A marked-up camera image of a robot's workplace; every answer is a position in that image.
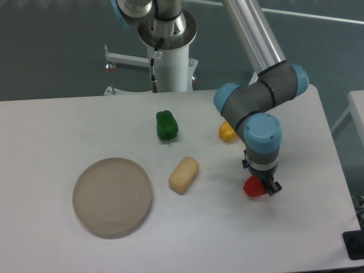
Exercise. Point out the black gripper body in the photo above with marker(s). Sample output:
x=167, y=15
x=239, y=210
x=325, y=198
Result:
x=263, y=175

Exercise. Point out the red bell pepper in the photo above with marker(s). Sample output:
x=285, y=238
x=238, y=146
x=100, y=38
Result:
x=253, y=187

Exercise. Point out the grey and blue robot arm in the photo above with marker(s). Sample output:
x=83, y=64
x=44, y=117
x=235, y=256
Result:
x=245, y=109

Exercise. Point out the yellow bell pepper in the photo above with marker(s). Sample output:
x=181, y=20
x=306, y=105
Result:
x=226, y=132

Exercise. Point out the green bell pepper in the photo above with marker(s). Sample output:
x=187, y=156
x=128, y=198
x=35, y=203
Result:
x=166, y=126

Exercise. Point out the beige bread loaf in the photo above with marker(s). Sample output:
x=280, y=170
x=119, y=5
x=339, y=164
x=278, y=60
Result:
x=183, y=175

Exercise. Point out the black device at table edge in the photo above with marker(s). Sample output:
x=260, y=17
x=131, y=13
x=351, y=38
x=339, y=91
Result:
x=354, y=244

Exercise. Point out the white side table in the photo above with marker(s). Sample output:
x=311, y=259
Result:
x=354, y=112

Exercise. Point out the round beige plate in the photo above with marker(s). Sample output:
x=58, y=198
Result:
x=112, y=197

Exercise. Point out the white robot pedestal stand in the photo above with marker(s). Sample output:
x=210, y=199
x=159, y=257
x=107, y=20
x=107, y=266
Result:
x=167, y=41

